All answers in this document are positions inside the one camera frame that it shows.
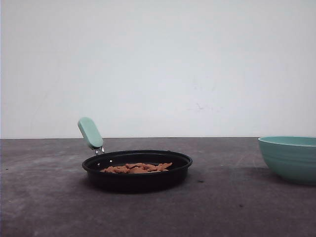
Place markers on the black pan with mint handle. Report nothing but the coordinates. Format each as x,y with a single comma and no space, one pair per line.
130,183

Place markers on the mint green ribbed bowl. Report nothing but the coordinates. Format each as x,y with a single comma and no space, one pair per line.
292,158

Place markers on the brown fried beef pieces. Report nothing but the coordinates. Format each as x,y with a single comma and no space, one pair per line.
137,168

